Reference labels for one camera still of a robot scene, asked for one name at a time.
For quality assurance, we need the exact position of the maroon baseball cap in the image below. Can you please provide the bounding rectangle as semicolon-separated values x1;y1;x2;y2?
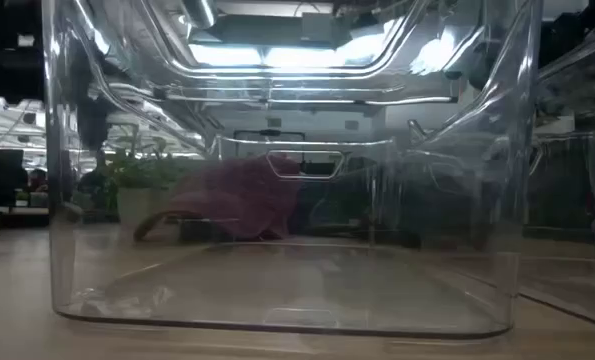
133;153;304;242

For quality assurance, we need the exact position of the person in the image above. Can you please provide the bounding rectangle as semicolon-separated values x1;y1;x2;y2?
26;168;49;194

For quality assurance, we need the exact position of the small green potted plant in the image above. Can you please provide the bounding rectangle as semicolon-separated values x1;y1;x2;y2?
101;124;193;229

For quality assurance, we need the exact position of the clear plastic bin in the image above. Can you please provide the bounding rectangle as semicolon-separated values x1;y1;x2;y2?
40;0;546;341
519;19;595;332

